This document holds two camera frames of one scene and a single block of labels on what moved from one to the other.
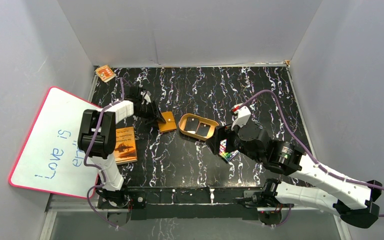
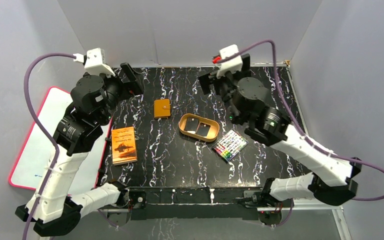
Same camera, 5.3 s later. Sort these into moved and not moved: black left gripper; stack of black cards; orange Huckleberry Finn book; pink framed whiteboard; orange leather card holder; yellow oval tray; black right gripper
Moved: black left gripper; orange leather card holder; black right gripper
Not moved: orange Huckleberry Finn book; stack of black cards; yellow oval tray; pink framed whiteboard
